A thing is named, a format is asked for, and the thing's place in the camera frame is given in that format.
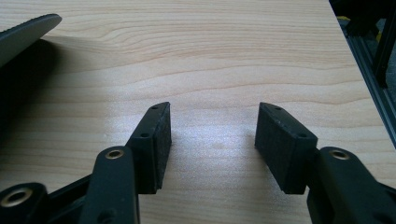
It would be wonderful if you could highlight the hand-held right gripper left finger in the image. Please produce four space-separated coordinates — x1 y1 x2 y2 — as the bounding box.
125 101 173 195

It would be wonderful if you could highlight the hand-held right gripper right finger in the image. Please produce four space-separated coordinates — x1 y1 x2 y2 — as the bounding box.
254 102 319 196

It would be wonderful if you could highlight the black metal frame rail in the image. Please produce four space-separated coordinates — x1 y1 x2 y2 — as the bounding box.
337 17 396 147

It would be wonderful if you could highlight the black metal stand post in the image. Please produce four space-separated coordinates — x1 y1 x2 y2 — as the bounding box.
372 0 396 90

